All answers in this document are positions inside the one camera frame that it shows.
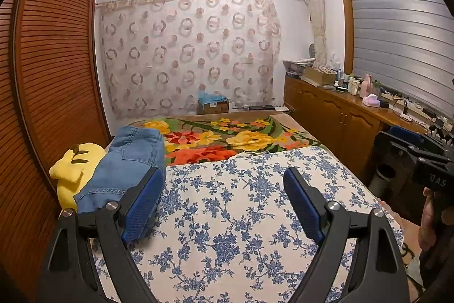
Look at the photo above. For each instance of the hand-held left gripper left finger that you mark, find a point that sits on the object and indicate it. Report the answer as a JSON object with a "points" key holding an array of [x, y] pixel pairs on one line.
{"points": [[142, 203]]}

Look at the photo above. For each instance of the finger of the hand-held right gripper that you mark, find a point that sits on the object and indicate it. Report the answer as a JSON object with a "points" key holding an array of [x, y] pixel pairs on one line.
{"points": [[393, 146], [408, 132]]}

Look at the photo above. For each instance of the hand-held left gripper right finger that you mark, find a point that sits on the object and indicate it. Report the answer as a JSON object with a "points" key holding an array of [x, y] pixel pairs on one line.
{"points": [[305, 207]]}

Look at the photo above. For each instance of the light blue denim pants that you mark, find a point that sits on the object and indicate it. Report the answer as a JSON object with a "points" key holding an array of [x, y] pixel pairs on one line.
{"points": [[106, 182]]}

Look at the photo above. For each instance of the person's right forearm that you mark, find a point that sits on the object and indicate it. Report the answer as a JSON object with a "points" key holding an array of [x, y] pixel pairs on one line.
{"points": [[432, 274]]}

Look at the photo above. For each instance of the person's right hand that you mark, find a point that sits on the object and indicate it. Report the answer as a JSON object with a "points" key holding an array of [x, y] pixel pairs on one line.
{"points": [[427, 217]]}

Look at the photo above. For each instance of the white power strip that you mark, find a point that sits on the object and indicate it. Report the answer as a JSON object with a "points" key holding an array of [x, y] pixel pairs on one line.
{"points": [[413, 110]]}

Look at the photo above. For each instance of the grey waste bin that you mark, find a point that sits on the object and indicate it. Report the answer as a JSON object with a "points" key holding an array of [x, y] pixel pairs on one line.
{"points": [[383, 178]]}

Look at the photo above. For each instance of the small black box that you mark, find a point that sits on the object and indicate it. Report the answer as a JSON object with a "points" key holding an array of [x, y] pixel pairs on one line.
{"points": [[383, 104]]}

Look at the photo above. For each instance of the pink tissue box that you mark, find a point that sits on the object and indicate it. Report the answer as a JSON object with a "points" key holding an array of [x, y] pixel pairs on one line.
{"points": [[370, 101]]}

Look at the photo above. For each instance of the pink bottle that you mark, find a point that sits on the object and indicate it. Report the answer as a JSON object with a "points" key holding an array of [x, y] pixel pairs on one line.
{"points": [[366, 86]]}

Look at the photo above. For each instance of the wooden sideboard cabinet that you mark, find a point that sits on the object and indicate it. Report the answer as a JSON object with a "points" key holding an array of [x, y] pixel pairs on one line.
{"points": [[337, 118]]}

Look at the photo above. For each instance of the cluster of toiletry bottles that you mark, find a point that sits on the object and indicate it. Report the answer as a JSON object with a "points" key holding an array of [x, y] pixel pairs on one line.
{"points": [[351, 84]]}

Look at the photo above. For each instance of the blue floral white bedsheet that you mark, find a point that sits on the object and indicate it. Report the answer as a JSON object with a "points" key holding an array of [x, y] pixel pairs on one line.
{"points": [[230, 217]]}

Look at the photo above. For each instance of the yellow plush toy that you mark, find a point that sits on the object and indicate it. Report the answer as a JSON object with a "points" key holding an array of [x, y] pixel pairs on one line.
{"points": [[71, 168]]}

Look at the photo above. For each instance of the grey window blind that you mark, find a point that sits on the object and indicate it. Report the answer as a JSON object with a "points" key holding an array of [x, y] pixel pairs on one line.
{"points": [[397, 33]]}

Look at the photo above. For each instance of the colourful flower blanket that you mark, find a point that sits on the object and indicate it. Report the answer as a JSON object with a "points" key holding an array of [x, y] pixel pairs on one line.
{"points": [[220, 139]]}

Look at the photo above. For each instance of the small white flat box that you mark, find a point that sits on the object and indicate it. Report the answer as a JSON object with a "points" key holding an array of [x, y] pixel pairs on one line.
{"points": [[282, 108]]}

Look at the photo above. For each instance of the open cardboard box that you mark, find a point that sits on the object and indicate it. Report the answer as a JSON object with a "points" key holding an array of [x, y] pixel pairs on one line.
{"points": [[319, 75]]}

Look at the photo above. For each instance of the white plastic bag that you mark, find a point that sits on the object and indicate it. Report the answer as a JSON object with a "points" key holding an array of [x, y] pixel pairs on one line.
{"points": [[333, 61]]}

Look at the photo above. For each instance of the flat black box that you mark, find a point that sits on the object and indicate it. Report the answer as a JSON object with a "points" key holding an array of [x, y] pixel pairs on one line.
{"points": [[260, 107]]}

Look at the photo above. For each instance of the cardboard box with label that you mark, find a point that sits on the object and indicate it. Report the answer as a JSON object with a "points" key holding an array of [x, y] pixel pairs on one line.
{"points": [[212, 108]]}

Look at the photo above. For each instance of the basket of papers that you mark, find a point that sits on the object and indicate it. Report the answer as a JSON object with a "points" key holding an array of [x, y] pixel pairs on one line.
{"points": [[298, 66]]}

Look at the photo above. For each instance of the small grey fan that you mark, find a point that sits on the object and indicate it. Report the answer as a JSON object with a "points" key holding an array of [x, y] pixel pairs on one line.
{"points": [[312, 51]]}

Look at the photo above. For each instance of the blue plastic bag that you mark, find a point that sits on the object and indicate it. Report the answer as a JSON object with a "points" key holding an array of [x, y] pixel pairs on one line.
{"points": [[209, 97]]}

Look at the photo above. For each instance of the beige tied drape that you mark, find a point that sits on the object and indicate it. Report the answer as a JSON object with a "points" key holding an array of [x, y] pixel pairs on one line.
{"points": [[317, 12]]}

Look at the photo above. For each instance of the wooden window frame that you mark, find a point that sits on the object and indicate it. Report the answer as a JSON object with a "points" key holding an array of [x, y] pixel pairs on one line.
{"points": [[344, 22]]}

